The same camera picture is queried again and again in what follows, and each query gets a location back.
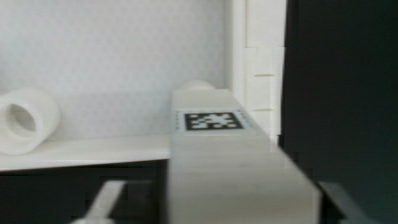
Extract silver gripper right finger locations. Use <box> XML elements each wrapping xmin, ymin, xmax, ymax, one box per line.
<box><xmin>320</xmin><ymin>182</ymin><xmax>382</xmax><ymax>224</ymax></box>

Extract white desk top tray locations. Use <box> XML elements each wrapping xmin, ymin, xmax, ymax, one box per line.
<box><xmin>0</xmin><ymin>0</ymin><xmax>288</xmax><ymax>172</ymax></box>

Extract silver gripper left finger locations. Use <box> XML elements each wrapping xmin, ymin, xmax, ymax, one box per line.
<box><xmin>70</xmin><ymin>179</ymin><xmax>153</xmax><ymax>224</ymax></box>

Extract white desk leg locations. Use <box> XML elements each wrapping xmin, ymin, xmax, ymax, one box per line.
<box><xmin>167</xmin><ymin>80</ymin><xmax>322</xmax><ymax>224</ymax></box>

